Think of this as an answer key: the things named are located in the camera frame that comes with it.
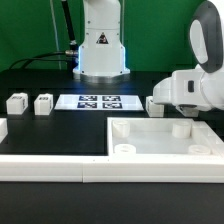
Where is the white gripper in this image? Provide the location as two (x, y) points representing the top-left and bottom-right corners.
(153, 69), (204, 109)

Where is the white square table top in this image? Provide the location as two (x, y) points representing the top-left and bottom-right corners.
(107, 118), (224, 157)

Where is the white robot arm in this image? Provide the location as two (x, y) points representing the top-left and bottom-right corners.
(73, 0), (224, 111)

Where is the white U-shaped obstacle fence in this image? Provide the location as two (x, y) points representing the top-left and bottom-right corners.
(0, 117), (224, 184)

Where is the white sheet with markers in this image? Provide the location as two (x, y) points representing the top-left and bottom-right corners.
(55, 94), (143, 111)

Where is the black cable bundle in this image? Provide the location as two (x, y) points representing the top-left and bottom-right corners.
(8, 0), (80, 70)

